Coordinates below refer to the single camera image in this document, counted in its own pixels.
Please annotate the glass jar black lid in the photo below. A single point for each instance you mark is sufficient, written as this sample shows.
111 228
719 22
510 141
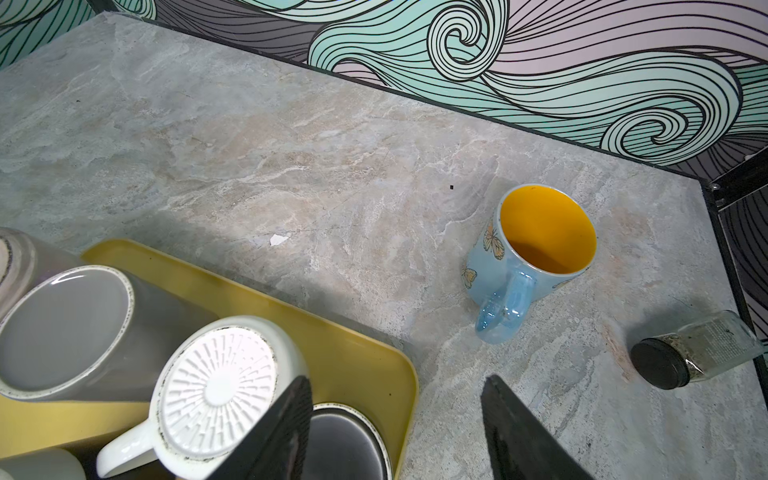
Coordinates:
697 351

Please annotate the white ceramic mug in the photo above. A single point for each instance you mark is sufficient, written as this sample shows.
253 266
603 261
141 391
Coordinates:
47 464

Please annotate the yellow plastic tray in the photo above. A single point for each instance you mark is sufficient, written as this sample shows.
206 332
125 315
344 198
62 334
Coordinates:
345 366

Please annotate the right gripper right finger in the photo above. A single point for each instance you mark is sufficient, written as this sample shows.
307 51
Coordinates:
519 446

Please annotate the grey ceramic mug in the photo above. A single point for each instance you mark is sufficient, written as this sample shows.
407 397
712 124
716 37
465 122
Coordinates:
93 333

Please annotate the pink ceramic mug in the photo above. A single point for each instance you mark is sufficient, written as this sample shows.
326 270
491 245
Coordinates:
27 262

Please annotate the white ribbed-base mug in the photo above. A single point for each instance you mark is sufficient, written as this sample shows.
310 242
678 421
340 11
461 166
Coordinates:
212 391

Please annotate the black ceramic mug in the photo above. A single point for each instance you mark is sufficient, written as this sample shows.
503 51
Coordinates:
344 444

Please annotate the blue butterfly mug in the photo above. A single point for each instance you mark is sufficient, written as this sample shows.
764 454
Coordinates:
536 240

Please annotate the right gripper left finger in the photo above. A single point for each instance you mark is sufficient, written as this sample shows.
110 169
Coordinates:
275 448

